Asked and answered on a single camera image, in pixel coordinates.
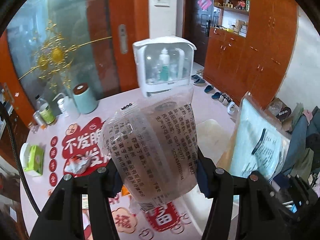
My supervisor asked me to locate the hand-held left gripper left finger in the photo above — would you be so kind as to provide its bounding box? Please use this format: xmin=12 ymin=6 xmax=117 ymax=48
xmin=29 ymin=158 xmax=123 ymax=240

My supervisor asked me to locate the white plastic bin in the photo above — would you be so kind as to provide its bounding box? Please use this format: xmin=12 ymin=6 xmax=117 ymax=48
xmin=180 ymin=119 xmax=238 ymax=234

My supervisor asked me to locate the dark entrance door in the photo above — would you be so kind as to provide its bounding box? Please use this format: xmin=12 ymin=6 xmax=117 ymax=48
xmin=184 ymin=0 xmax=215 ymax=67

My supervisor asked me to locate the wooden cabinet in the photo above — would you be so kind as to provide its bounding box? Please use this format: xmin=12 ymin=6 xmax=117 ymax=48
xmin=204 ymin=0 xmax=300 ymax=110

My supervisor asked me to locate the glass jar with green label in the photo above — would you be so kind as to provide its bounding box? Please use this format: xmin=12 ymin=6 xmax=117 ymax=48
xmin=35 ymin=95 xmax=57 ymax=127

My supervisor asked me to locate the black cable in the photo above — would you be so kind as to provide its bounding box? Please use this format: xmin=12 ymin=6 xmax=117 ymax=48
xmin=0 ymin=102 xmax=40 ymax=217

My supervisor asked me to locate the pile of clothes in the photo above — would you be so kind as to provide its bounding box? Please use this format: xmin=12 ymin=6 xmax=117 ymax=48
xmin=282 ymin=102 xmax=320 ymax=180

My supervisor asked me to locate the cardboard box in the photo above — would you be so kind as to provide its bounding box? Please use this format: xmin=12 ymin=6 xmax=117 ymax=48
xmin=265 ymin=97 xmax=293 ymax=131

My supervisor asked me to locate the dark round container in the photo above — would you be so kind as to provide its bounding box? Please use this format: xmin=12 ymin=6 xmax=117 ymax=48
xmin=276 ymin=107 xmax=293 ymax=121

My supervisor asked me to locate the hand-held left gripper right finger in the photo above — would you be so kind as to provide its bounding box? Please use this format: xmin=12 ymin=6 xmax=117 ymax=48
xmin=197 ymin=152 xmax=305 ymax=240

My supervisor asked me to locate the metal can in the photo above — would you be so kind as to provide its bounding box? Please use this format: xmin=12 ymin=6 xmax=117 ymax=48
xmin=32 ymin=111 xmax=48 ymax=130

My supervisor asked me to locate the white squeeze bottle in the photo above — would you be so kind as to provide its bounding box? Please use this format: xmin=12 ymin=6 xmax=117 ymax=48
xmin=52 ymin=92 xmax=81 ymax=119

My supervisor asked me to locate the clear printed brown snack packet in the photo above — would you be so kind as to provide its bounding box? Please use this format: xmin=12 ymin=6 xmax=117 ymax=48
xmin=97 ymin=88 xmax=199 ymax=212

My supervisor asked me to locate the white cosmetic organizer box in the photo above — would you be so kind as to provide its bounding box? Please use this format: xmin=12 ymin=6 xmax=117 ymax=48
xmin=132 ymin=36 xmax=197 ymax=98

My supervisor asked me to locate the stack of small boxes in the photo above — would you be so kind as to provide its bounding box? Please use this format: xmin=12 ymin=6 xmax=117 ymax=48
xmin=235 ymin=19 xmax=249 ymax=38

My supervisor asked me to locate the glass sliding door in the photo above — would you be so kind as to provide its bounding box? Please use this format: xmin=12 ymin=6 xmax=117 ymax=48
xmin=5 ymin=0 xmax=150 ymax=100

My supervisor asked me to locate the row of shoes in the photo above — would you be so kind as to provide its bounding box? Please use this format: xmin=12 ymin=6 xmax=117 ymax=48
xmin=191 ymin=69 xmax=237 ymax=115

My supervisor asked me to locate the large pale blue packet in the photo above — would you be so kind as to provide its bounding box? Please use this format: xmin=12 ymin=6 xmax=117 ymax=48
xmin=217 ymin=92 xmax=292 ymax=183

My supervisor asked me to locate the mint canister with brown lid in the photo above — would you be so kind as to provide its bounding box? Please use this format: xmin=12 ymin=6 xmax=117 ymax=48
xmin=72 ymin=83 xmax=98 ymax=115

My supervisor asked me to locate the red door decoration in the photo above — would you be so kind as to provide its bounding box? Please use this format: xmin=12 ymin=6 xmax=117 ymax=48
xmin=197 ymin=0 xmax=213 ymax=11

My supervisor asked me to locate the clear wrapped small snack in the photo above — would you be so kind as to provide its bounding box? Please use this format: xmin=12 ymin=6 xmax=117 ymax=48
xmin=64 ymin=155 xmax=90 ymax=175

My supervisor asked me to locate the green tissue box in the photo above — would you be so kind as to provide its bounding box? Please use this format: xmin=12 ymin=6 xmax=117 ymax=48
xmin=20 ymin=142 xmax=45 ymax=177

